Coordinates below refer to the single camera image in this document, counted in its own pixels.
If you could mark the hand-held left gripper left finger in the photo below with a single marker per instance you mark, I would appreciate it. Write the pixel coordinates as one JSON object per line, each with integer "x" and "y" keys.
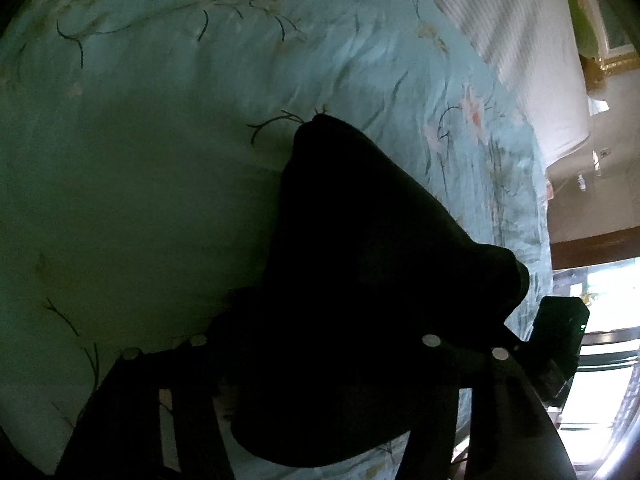
{"x": 200, "y": 410}

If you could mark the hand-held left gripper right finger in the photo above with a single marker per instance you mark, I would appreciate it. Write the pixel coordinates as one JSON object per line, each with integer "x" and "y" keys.
{"x": 440, "y": 375}

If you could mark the black pants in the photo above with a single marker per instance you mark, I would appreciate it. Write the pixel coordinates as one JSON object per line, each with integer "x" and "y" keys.
{"x": 360, "y": 260}

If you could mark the window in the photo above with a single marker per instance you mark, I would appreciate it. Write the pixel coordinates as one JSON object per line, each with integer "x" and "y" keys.
{"x": 600, "y": 385}

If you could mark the light blue floral bed sheet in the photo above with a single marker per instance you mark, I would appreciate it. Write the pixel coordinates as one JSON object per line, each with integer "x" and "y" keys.
{"x": 175, "y": 135}

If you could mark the white striped bed sheet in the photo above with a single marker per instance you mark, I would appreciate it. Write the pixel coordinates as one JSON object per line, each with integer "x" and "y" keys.
{"x": 525, "y": 50}

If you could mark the gold framed picture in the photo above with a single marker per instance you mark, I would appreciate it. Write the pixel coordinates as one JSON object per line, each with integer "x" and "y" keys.
{"x": 600, "y": 25}

